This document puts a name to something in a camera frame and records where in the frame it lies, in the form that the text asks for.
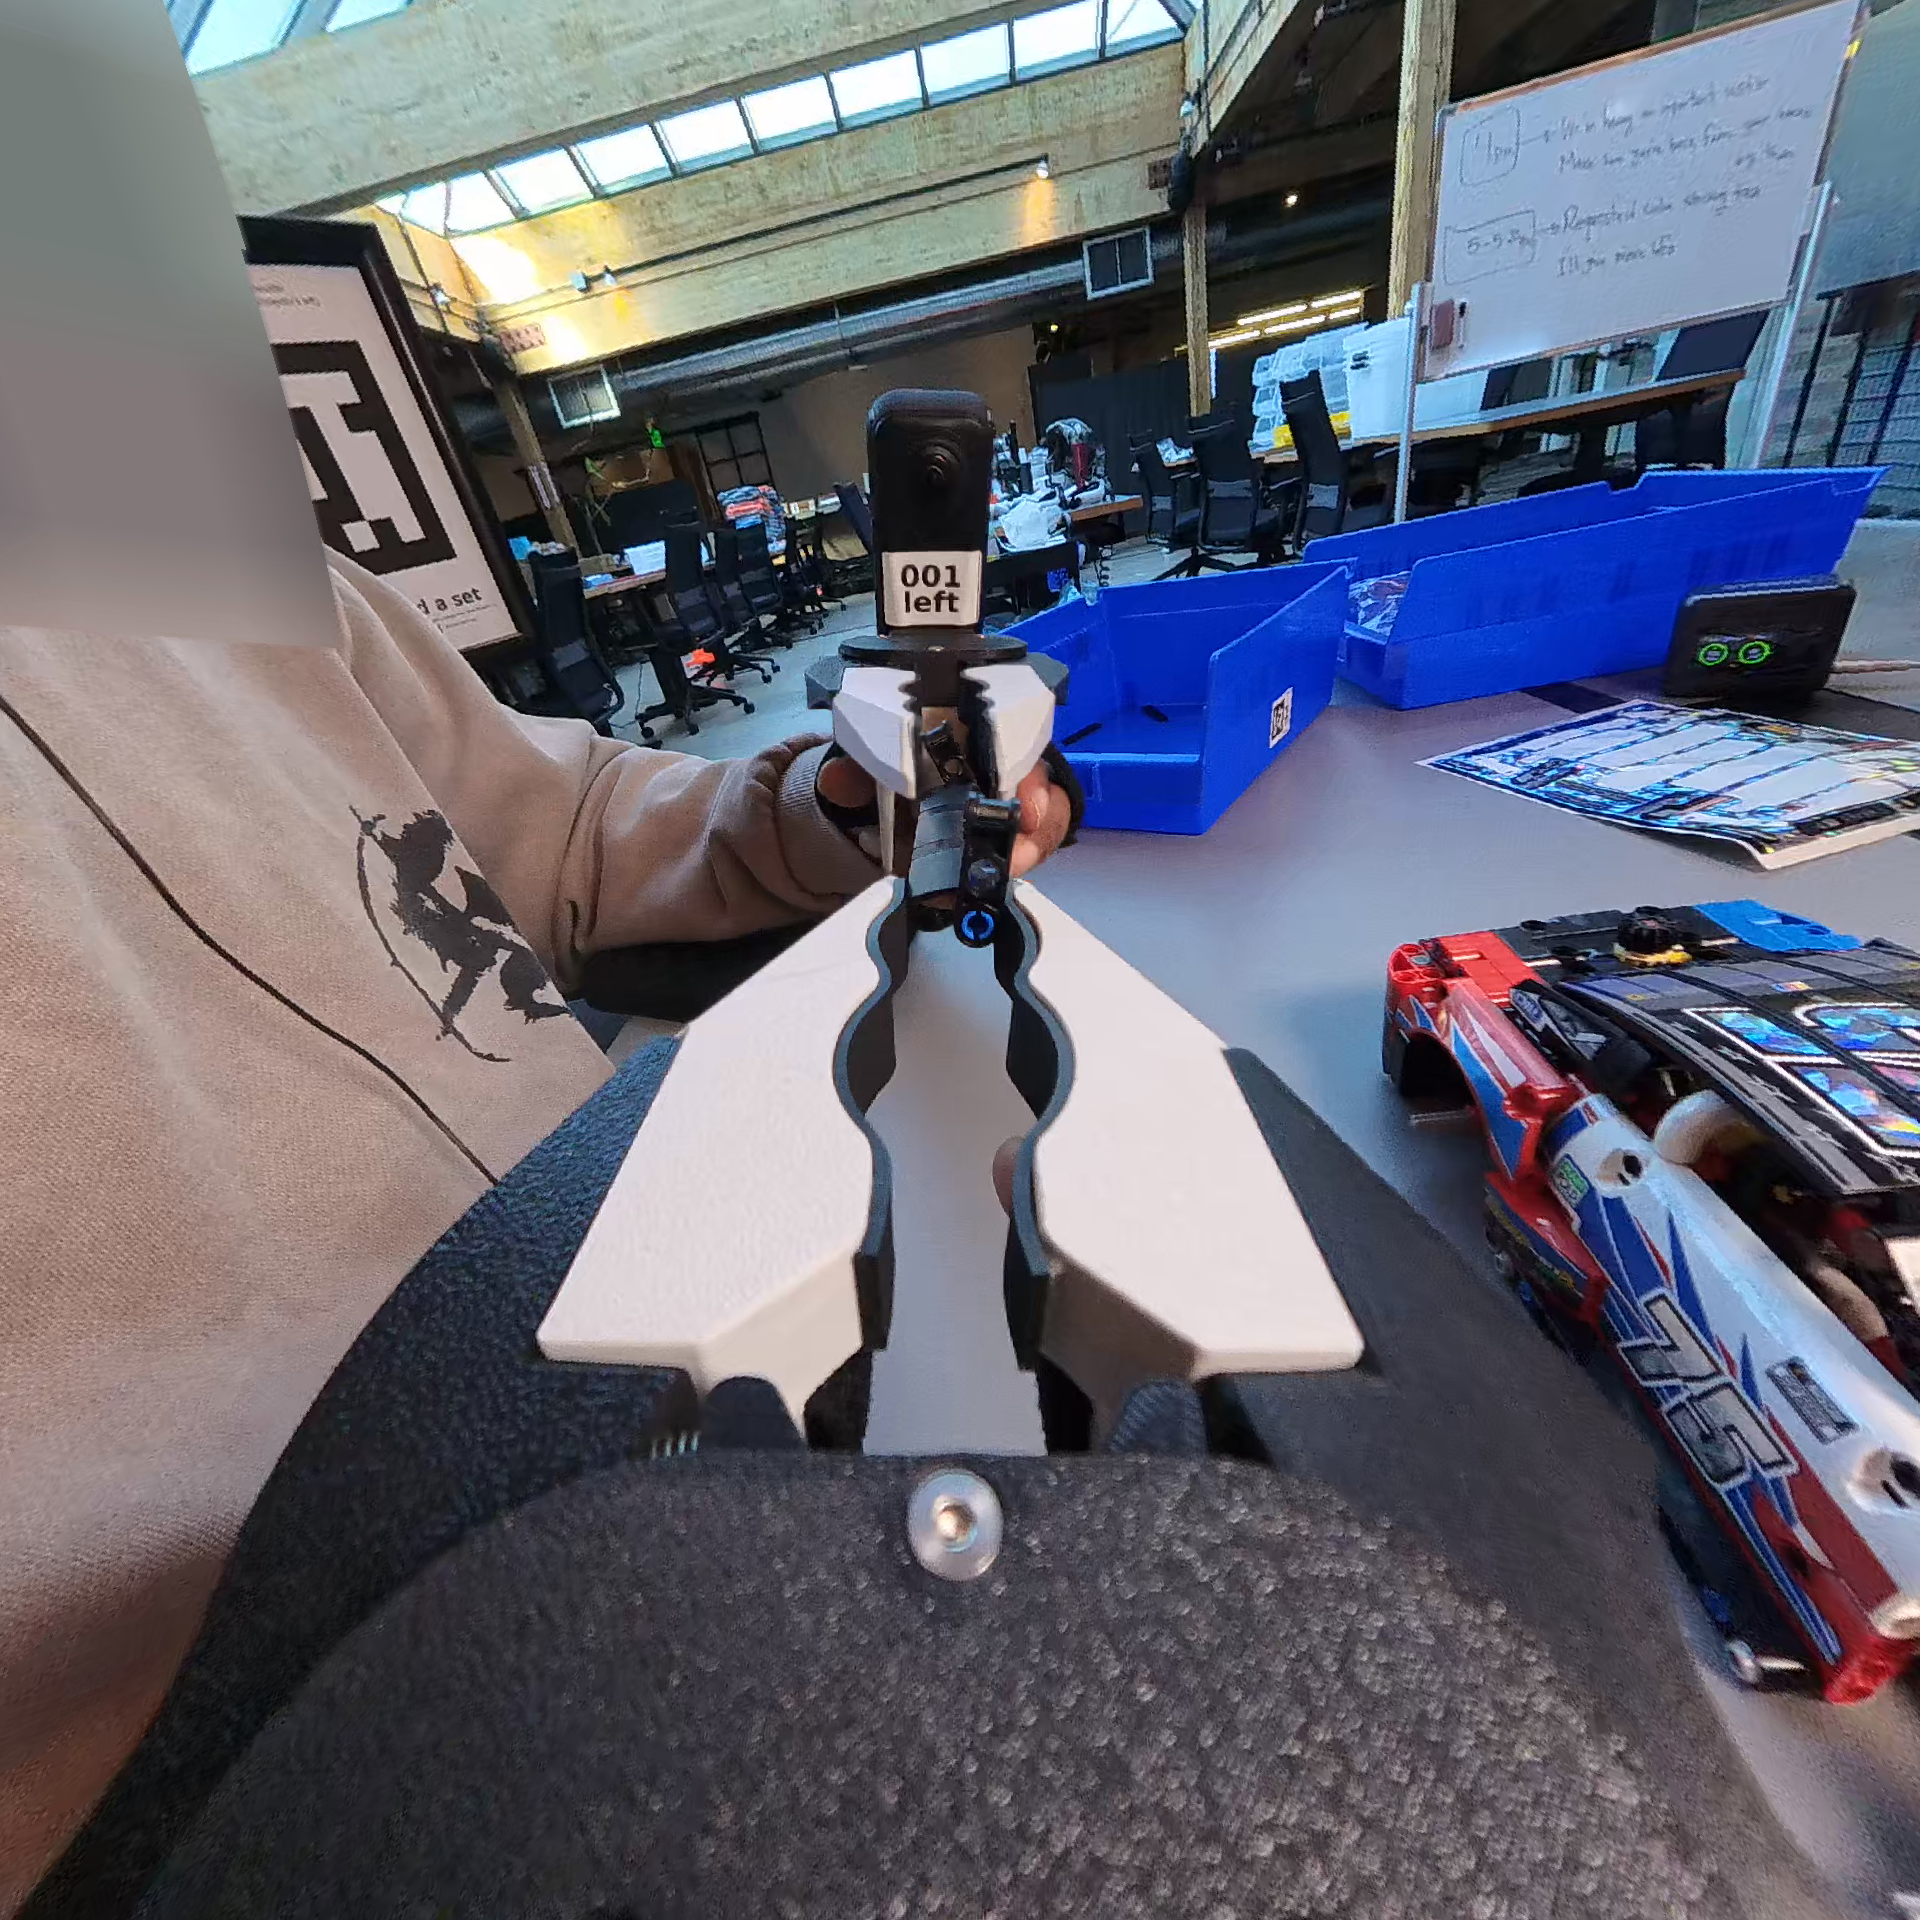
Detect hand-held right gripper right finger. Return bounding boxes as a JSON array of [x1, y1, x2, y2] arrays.
[[996, 882, 1368, 1448]]

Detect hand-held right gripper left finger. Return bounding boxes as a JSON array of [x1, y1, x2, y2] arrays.
[[537, 878, 910, 1426]]

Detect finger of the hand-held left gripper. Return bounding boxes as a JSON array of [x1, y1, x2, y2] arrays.
[[974, 656, 1063, 799], [830, 666, 920, 804]]

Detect long black lego axle assembly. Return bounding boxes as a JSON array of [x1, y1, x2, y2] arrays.
[[904, 783, 980, 942]]

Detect person's left forearm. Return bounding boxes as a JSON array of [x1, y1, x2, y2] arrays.
[[498, 707, 878, 994]]

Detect red white lego race car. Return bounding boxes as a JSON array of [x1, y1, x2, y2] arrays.
[[1382, 899, 1920, 1705]]

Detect person's left hand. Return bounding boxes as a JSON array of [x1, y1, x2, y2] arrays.
[[818, 756, 1079, 882]]

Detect blue plastic bin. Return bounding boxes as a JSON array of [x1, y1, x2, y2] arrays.
[[1300, 464, 1887, 712], [1009, 562, 1353, 837]]

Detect black office chair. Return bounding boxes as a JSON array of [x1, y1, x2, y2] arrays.
[[637, 522, 759, 749], [720, 516, 798, 651], [1181, 417, 1297, 575], [1280, 370, 1357, 545], [526, 550, 632, 737]]

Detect person's beige sweatshirt torso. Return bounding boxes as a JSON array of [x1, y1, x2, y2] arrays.
[[0, 556, 620, 1868]]

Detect black white marker board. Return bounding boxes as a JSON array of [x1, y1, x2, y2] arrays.
[[240, 215, 537, 659]]

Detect holographic sticker sheet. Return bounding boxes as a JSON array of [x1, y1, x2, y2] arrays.
[[1422, 697, 1920, 873]]

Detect black device green lights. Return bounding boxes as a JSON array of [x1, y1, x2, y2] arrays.
[[1660, 575, 1862, 710]]

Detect white whiteboard with writing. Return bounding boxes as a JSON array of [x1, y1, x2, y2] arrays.
[[1416, 0, 1864, 382]]

